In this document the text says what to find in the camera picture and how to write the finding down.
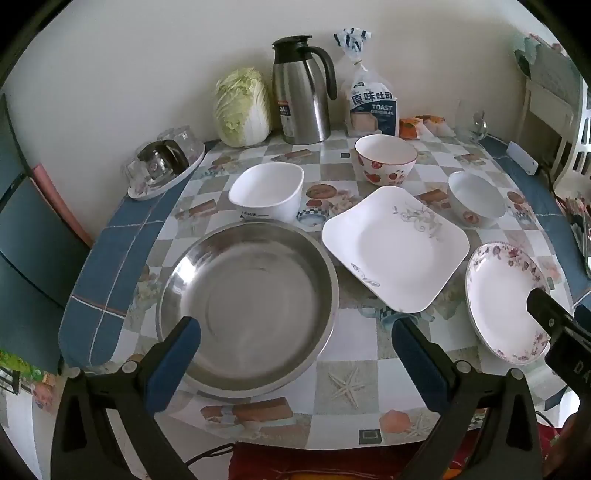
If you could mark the colourful clutter pile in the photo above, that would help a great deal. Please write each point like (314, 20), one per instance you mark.
(577, 230)

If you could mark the stainless steel thermos jug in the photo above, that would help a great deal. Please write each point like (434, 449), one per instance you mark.
(300, 101)

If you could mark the white orange snack packet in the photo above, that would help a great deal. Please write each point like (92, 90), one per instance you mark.
(434, 125)

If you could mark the small white patterned bowl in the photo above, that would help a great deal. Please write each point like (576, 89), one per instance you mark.
(475, 198)

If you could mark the square white plate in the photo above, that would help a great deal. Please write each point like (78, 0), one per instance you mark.
(392, 244)

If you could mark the white chair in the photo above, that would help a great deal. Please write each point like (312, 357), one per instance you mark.
(554, 92)

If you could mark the napa cabbage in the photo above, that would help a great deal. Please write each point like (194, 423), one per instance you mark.
(240, 106)

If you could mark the white oval tray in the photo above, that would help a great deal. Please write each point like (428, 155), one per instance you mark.
(191, 164)

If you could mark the stainless steel basin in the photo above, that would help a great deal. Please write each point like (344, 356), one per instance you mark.
(249, 295)

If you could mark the round pink floral plate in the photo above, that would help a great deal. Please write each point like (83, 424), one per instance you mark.
(501, 304)

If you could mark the clear glass mug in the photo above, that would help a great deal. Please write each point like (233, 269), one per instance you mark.
(471, 122)

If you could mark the sliced bread bag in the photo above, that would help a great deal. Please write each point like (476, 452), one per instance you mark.
(371, 108)

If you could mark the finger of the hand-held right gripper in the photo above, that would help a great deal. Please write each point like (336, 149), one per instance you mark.
(547, 309)

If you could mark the large red floral bowl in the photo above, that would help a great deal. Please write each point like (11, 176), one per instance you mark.
(385, 154)

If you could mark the white square bowl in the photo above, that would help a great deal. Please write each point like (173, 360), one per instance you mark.
(268, 191)

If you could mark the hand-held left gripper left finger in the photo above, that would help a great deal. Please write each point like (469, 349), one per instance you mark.
(178, 357)

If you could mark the red patterned cloth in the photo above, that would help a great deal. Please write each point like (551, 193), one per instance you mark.
(332, 459)

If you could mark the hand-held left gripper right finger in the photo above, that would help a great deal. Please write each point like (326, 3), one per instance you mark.
(415, 357)

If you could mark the clear glass cup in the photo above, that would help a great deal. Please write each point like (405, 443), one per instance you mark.
(135, 171)
(178, 136)

